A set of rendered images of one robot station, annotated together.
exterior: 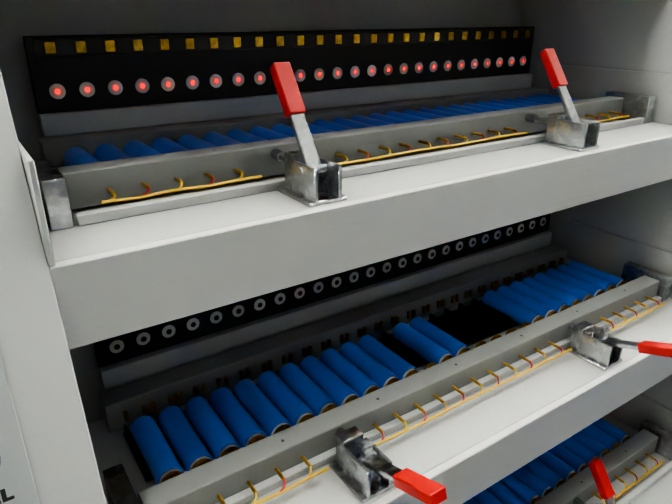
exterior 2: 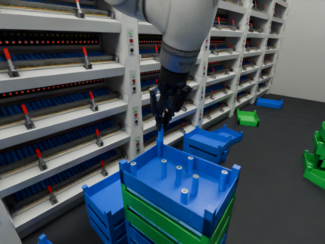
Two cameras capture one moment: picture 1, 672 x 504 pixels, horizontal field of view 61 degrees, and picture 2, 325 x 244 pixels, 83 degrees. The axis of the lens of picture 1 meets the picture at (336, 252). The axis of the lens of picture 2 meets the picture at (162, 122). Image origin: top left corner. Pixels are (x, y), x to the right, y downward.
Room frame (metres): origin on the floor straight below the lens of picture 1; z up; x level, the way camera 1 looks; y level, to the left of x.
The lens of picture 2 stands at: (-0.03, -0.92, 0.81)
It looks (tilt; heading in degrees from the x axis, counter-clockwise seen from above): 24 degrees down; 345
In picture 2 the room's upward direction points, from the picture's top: straight up
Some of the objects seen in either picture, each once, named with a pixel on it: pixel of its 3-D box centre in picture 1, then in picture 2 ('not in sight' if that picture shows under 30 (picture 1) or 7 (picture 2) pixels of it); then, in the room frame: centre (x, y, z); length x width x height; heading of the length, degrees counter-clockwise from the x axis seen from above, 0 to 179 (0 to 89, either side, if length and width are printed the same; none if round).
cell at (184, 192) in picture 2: not in sight; (184, 199); (0.30, -1.06, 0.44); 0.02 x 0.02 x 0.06
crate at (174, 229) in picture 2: not in sight; (177, 194); (0.39, -1.08, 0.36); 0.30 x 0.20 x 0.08; 38
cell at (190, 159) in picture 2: not in sight; (190, 165); (0.43, -1.13, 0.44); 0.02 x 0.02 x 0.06
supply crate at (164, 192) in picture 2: not in sight; (178, 175); (0.39, -1.08, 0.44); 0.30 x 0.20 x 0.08; 38
